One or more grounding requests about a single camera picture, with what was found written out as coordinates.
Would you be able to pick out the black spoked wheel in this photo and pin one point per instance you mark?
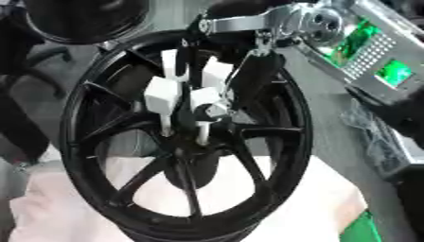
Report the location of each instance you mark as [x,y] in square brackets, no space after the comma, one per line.
[99,126]

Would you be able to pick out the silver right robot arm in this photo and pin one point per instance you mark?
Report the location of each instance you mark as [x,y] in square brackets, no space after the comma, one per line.
[364,53]

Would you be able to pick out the white pin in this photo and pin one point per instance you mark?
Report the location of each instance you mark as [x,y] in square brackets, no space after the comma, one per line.
[169,63]
[216,74]
[205,96]
[161,94]

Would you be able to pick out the green object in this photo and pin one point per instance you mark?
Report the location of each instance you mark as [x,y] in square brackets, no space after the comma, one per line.
[361,230]

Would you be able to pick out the clear plastic bag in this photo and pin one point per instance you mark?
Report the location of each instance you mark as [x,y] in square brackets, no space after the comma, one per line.
[381,141]

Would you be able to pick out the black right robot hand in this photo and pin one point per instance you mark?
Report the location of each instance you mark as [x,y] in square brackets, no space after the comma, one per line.
[259,75]

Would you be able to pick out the black round tyre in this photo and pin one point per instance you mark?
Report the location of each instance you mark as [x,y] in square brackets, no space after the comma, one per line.
[83,22]

